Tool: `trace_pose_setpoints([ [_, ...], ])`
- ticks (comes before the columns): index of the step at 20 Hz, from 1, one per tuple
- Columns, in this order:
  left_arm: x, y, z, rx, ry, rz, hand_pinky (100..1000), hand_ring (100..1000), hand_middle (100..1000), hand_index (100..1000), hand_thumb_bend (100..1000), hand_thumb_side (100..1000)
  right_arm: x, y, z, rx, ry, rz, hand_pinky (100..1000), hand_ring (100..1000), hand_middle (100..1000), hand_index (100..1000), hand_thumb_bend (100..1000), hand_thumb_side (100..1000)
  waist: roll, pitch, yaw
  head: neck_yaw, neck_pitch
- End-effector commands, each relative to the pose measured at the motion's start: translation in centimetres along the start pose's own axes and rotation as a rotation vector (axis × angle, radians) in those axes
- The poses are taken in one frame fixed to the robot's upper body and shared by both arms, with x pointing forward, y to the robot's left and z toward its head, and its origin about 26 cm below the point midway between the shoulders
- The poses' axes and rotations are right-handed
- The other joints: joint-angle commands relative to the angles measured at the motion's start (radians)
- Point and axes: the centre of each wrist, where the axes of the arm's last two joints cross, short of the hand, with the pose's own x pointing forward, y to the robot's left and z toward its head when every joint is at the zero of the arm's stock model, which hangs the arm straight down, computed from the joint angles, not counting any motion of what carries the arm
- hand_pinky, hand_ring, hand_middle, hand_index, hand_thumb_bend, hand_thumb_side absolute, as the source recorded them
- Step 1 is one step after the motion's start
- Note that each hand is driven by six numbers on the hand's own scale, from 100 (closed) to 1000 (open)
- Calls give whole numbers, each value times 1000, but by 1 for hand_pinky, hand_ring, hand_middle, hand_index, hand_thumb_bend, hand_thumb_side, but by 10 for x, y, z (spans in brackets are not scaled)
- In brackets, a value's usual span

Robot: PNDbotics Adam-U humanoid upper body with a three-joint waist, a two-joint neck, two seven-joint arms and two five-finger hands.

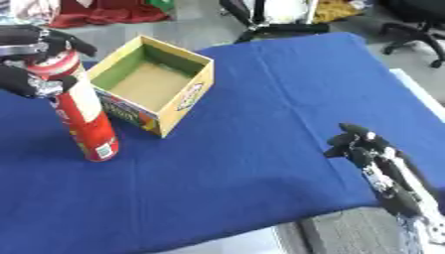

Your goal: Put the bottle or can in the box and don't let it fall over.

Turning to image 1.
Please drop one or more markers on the tan cardboard box green inside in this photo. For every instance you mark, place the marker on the tan cardboard box green inside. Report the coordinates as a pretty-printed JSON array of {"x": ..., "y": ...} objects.
[{"x": 155, "y": 86}]

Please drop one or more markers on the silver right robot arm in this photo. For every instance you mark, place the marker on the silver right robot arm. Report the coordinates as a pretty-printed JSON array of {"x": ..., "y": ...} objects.
[{"x": 426, "y": 228}]

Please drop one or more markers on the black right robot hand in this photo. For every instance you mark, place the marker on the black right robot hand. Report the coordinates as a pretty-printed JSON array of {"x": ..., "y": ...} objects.
[{"x": 371, "y": 155}]

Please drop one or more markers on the black chair base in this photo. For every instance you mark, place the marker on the black chair base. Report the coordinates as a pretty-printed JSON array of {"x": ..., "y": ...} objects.
[{"x": 277, "y": 22}]

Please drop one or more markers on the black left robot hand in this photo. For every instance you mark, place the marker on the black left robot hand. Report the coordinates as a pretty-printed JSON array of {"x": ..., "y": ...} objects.
[{"x": 23, "y": 39}]

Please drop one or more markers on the red and white bottle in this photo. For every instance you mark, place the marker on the red and white bottle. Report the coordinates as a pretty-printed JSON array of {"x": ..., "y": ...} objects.
[{"x": 87, "y": 119}]

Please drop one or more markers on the black office chair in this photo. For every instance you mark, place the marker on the black office chair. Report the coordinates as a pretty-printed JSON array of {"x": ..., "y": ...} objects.
[{"x": 416, "y": 28}]

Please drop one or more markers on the red cloth pile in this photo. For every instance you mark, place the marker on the red cloth pile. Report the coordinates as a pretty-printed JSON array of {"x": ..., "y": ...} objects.
[{"x": 107, "y": 12}]

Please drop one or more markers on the yellow cloth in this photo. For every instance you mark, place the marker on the yellow cloth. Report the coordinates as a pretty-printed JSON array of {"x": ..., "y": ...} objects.
[{"x": 336, "y": 9}]

